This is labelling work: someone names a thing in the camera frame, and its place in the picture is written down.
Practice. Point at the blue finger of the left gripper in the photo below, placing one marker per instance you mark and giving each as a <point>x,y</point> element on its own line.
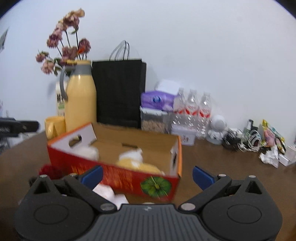
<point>29,126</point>

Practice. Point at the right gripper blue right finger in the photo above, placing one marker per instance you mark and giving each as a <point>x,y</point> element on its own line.
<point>203,178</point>

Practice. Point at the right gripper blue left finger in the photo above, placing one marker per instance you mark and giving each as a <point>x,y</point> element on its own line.
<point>92,177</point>

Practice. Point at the white cloth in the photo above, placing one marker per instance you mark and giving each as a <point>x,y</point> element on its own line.
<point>107,192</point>

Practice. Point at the red fabric flower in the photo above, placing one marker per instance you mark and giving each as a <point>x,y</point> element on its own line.
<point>52,172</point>

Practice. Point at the yellow white plush toy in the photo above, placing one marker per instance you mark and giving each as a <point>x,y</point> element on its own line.
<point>130,160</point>

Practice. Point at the yellow ceramic mug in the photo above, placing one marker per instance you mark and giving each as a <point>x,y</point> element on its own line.
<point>54,126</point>

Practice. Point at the white milk carton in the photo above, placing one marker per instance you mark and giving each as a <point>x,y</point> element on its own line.
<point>60,103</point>

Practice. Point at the white decorated tin box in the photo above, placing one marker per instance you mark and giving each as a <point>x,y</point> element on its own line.
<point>186,133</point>

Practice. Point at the red cardboard pumpkin box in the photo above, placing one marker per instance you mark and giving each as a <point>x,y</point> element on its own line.
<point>159,149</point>

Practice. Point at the white robot figurine speaker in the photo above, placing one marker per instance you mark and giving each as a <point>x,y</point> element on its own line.
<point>216,130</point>

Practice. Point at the water bottle right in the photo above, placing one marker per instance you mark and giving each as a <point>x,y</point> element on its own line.
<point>204,113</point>

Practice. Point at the water bottle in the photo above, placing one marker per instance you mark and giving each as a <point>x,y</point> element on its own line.
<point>191,109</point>
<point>204,113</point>
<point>179,108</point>

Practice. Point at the yellow thermos jug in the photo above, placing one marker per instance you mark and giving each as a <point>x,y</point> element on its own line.
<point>79,93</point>

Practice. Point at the water bottle middle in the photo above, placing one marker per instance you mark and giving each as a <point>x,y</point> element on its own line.
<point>191,109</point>

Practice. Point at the water bottle left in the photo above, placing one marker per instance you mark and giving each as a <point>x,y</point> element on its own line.
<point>179,108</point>

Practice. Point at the crumpled white paper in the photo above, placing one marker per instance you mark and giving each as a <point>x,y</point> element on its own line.
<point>270,157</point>

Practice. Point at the clear container with seeds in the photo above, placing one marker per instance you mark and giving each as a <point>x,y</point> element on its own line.
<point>154,120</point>

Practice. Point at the colourful snack packet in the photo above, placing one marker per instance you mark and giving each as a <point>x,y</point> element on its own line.
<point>271,137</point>

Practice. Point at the white power adapter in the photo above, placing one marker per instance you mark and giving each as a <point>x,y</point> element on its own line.
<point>289,157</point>

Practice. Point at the purple tissue pack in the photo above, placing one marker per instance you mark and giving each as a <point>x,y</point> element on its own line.
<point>162,97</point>

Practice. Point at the dried pink flower bouquet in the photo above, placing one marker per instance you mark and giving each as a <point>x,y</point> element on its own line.
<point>64,39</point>

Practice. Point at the black paper shopping bag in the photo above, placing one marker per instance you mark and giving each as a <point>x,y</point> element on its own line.
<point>119,83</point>

